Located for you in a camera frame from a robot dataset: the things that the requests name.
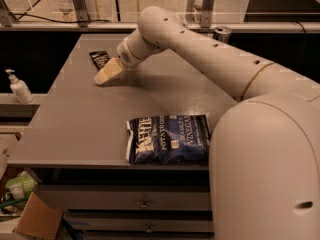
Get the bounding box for white pump dispenser bottle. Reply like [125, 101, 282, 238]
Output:
[5, 69, 33, 104]

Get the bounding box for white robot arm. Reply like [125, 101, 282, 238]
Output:
[95, 6, 320, 240]

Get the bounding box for black rxbar chocolate bar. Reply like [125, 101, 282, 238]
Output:
[89, 50, 110, 70]

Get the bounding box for brown cardboard box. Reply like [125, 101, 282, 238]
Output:
[13, 193, 63, 240]

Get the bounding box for green white container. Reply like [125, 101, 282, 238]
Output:
[5, 171, 36, 200]

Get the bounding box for grey drawer cabinet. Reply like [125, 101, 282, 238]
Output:
[9, 34, 235, 240]

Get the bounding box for black cable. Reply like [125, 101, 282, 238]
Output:
[9, 13, 112, 25]

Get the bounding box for blue silver energy drink can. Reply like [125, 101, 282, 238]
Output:
[213, 26, 232, 44]

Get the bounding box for grey metal rail frame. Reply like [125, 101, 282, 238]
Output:
[1, 0, 320, 34]

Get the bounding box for blue kettle chips bag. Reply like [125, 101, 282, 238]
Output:
[126, 115, 210, 164]

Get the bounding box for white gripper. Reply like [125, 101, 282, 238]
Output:
[94, 29, 160, 85]

